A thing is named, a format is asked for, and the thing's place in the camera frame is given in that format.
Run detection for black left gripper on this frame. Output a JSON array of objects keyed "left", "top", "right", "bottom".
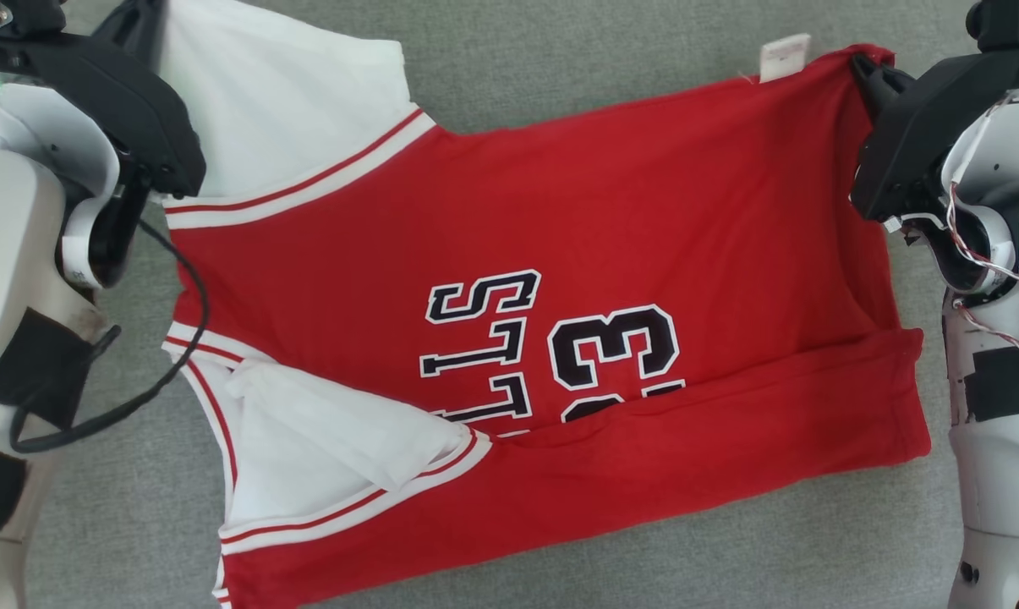
[{"left": 0, "top": 0, "right": 206, "bottom": 199}]

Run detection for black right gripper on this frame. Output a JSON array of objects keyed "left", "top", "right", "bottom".
[{"left": 850, "top": 47, "right": 1019, "bottom": 223}]

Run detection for red basketball jersey white sleeves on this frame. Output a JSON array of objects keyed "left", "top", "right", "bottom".
[{"left": 158, "top": 0, "right": 933, "bottom": 609}]

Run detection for red white twisted wires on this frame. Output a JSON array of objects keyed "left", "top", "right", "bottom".
[{"left": 945, "top": 182, "right": 1019, "bottom": 370}]

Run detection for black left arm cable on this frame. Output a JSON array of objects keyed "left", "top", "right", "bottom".
[{"left": 8, "top": 218, "right": 211, "bottom": 455}]

